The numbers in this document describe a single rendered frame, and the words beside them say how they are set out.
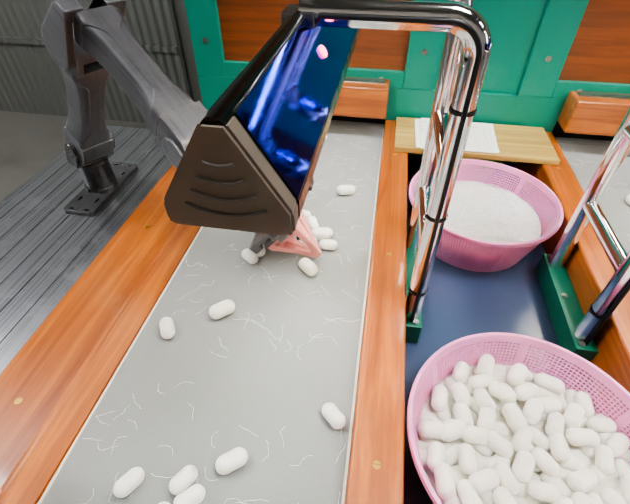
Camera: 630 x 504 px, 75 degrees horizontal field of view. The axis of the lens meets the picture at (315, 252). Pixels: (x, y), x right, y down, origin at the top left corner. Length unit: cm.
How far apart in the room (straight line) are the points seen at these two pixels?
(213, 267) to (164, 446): 28
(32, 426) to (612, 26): 114
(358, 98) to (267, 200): 76
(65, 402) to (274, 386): 23
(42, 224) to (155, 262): 39
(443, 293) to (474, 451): 30
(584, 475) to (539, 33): 79
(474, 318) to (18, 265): 81
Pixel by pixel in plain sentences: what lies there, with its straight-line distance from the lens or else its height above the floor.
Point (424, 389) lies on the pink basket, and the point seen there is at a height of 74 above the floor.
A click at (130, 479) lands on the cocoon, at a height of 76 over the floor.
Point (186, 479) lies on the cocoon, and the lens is 49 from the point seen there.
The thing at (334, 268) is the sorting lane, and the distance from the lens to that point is 65.
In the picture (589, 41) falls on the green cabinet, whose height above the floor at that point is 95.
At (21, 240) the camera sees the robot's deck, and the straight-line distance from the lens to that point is 99.
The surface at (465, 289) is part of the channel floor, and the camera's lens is 76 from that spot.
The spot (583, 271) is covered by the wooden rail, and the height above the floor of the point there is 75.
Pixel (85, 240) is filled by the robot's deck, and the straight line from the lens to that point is 93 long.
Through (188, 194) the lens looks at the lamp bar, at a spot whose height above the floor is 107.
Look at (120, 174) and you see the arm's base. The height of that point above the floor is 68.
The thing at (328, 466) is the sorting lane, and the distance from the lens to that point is 49.
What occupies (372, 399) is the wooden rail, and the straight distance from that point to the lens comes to 50.
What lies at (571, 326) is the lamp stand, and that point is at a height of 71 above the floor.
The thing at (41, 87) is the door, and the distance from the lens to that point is 335.
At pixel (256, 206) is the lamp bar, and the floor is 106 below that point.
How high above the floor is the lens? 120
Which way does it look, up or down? 43 degrees down
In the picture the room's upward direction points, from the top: straight up
